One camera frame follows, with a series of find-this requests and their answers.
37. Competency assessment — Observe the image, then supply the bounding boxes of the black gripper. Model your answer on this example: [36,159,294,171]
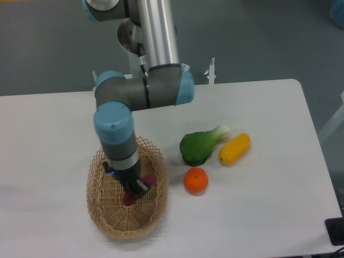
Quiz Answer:
[103,161,150,199]

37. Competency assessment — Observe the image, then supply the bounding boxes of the purple sweet potato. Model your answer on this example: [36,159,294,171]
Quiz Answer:
[123,175,156,206]

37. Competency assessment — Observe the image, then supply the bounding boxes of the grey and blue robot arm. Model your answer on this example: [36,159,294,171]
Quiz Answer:
[83,1,195,205]

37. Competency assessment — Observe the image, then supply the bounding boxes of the woven wicker basket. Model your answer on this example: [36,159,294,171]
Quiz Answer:
[86,137,168,239]

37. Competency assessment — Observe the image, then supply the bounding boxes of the orange tangerine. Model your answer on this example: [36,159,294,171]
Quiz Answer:
[183,167,209,194]

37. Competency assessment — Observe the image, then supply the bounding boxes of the green bok choy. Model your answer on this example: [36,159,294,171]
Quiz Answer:
[179,124,230,167]

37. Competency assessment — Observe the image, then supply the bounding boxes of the black device at table edge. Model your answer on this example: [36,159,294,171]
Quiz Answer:
[325,217,343,246]

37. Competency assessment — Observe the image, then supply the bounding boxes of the blue object top right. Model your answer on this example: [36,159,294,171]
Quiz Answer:
[330,0,344,28]

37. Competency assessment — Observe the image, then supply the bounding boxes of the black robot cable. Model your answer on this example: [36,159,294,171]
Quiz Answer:
[137,42,149,76]

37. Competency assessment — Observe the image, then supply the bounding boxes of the white frame at right edge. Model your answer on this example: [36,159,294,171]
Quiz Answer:
[318,92,344,144]

